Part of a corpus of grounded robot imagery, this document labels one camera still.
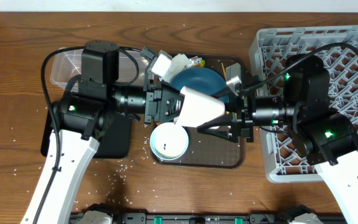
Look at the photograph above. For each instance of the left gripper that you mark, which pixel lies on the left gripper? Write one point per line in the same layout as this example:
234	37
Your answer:
150	104

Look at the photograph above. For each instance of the crumpled white napkin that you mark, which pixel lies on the crumpled white napkin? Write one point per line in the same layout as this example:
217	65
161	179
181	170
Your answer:
178	63

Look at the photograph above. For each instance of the white cup pink inside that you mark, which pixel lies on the white cup pink inside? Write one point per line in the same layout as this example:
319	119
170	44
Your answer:
198	108

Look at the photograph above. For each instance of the black plastic tray bin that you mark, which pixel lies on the black plastic tray bin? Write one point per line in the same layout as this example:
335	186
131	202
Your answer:
117	137

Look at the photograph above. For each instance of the clear plastic bin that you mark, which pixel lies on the clear plastic bin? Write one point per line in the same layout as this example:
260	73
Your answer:
73	67

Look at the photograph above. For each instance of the yellow green snack wrapper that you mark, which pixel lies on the yellow green snack wrapper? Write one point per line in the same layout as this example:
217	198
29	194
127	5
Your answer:
196	61

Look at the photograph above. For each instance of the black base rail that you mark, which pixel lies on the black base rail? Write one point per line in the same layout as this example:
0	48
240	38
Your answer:
141	218

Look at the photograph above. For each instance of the wooden chopstick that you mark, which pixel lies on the wooden chopstick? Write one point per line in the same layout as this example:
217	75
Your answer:
224	70

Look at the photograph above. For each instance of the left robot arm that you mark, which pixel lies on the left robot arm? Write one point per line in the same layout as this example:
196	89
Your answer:
66	162

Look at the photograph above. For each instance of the light blue rice bowl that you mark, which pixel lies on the light blue rice bowl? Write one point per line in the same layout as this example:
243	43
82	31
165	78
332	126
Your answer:
169	141

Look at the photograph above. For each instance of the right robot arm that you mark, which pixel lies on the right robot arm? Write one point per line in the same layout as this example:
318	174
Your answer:
325	137

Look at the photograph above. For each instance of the brown serving tray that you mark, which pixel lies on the brown serving tray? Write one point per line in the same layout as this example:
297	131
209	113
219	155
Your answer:
205	150

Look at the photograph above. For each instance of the grey dishwasher rack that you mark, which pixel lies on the grey dishwasher rack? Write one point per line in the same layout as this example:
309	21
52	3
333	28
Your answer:
268	53

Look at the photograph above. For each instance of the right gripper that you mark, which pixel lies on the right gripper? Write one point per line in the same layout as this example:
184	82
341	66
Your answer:
245	115

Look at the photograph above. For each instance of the dark blue plate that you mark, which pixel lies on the dark blue plate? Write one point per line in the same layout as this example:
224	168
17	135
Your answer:
200	79

